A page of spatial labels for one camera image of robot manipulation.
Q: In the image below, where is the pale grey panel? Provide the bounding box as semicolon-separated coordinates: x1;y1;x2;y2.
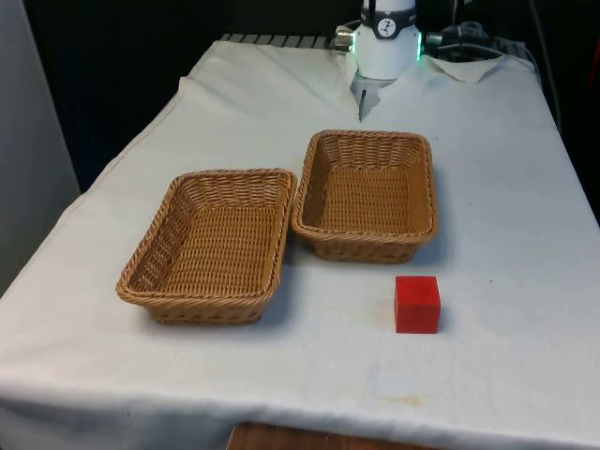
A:
0;0;83;299

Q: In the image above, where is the brown wicker basket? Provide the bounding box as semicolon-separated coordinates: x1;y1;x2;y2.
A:
115;168;300;326
291;129;441;265

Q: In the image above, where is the red cube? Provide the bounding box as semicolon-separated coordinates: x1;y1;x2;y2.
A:
394;275;443;335

